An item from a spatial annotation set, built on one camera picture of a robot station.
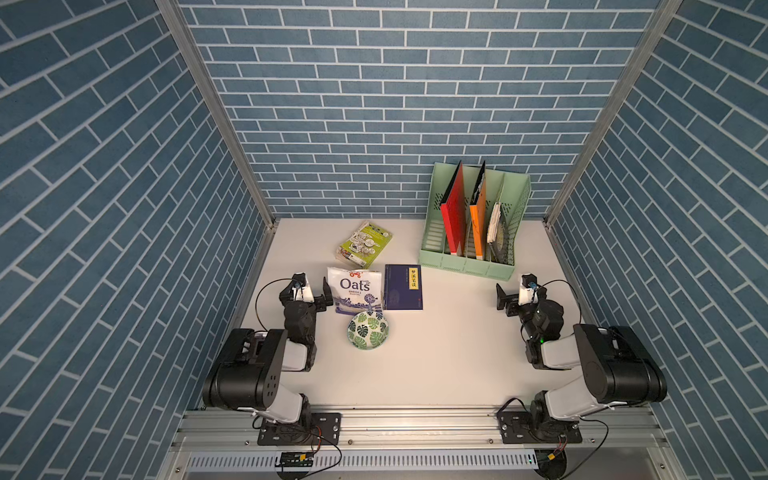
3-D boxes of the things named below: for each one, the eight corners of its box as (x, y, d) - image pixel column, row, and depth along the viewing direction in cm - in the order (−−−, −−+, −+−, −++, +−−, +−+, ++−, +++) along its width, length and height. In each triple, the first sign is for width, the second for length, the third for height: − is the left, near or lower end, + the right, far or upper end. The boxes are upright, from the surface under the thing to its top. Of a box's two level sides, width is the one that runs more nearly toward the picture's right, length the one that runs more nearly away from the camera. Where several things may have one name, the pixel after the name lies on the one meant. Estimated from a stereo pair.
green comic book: (335, 256, 111) (334, 250, 108) (366, 226, 121) (366, 220, 119) (364, 273, 106) (363, 267, 103) (394, 240, 116) (394, 234, 114)
